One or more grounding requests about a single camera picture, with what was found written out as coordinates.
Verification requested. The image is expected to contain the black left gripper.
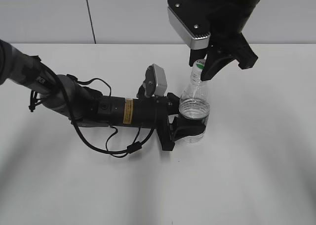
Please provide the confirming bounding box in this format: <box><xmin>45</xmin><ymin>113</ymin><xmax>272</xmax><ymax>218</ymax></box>
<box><xmin>136</xmin><ymin>85</ymin><xmax>206</xmax><ymax>151</ymax></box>

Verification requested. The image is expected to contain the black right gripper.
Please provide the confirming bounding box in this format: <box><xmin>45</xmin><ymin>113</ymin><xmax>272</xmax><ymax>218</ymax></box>
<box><xmin>167</xmin><ymin>0</ymin><xmax>266</xmax><ymax>82</ymax></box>

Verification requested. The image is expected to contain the white green bottle cap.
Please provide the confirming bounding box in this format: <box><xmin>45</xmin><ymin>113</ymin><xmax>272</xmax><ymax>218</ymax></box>
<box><xmin>194</xmin><ymin>59</ymin><xmax>206</xmax><ymax>70</ymax></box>

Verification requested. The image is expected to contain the clear Cestbon water bottle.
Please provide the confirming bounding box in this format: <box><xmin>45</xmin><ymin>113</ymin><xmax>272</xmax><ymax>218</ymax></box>
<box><xmin>179</xmin><ymin>65</ymin><xmax>211</xmax><ymax>144</ymax></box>

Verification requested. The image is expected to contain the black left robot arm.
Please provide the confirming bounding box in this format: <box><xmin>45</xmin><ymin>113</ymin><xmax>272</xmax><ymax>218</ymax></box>
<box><xmin>0</xmin><ymin>41</ymin><xmax>206</xmax><ymax>151</ymax></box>

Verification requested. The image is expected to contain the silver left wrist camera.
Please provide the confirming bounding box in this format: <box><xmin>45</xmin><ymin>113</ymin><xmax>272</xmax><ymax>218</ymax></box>
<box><xmin>142</xmin><ymin>64</ymin><xmax>167</xmax><ymax>98</ymax></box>

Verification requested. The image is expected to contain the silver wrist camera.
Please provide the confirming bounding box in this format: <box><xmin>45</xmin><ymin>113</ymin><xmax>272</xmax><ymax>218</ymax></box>
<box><xmin>142</xmin><ymin>64</ymin><xmax>167</xmax><ymax>98</ymax></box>
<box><xmin>167</xmin><ymin>0</ymin><xmax>210</xmax><ymax>50</ymax></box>

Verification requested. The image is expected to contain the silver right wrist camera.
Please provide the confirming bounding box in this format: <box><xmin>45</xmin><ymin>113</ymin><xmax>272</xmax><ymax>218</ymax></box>
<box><xmin>167</xmin><ymin>0</ymin><xmax>210</xmax><ymax>50</ymax></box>

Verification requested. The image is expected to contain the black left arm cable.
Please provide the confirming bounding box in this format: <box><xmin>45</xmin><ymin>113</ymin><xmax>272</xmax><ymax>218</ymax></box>
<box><xmin>28</xmin><ymin>56</ymin><xmax>158</xmax><ymax>158</ymax></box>

